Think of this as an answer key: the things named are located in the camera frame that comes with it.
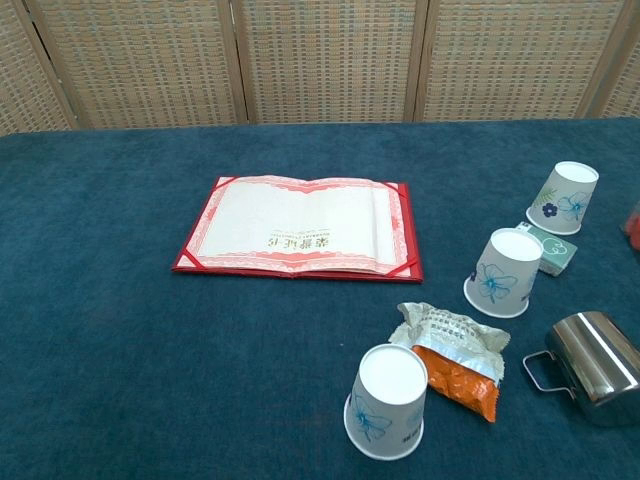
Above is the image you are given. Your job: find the woven bamboo folding screen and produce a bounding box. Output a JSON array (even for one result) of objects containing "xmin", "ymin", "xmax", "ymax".
[{"xmin": 0, "ymin": 0, "xmax": 640, "ymax": 137}]

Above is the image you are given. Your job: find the orange white snack packet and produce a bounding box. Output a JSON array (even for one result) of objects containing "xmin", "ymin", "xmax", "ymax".
[{"xmin": 388, "ymin": 301, "xmax": 512, "ymax": 424}]

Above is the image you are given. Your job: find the stainless steel pitcher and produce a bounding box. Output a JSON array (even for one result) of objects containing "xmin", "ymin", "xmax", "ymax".
[{"xmin": 522, "ymin": 310, "xmax": 640, "ymax": 428}]

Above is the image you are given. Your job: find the small green card box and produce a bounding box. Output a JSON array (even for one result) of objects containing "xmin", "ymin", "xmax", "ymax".
[{"xmin": 524, "ymin": 222, "xmax": 579, "ymax": 277}]

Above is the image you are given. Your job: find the white floral paper cup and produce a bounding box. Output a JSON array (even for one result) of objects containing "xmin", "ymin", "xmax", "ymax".
[
  {"xmin": 525, "ymin": 160, "xmax": 600, "ymax": 236},
  {"xmin": 463, "ymin": 228, "xmax": 545, "ymax": 320},
  {"xmin": 343, "ymin": 343, "xmax": 429, "ymax": 461}
]

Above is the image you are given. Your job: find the red certificate folder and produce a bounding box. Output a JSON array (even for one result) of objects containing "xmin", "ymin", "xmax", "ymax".
[{"xmin": 171, "ymin": 174, "xmax": 425, "ymax": 284}]

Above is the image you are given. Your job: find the clear box of red caps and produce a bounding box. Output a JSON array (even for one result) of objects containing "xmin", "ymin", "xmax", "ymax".
[{"xmin": 619, "ymin": 199, "xmax": 640, "ymax": 251}]

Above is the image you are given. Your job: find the dark blue table mat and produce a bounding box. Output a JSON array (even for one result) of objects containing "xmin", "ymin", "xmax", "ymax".
[{"xmin": 0, "ymin": 117, "xmax": 640, "ymax": 480}]

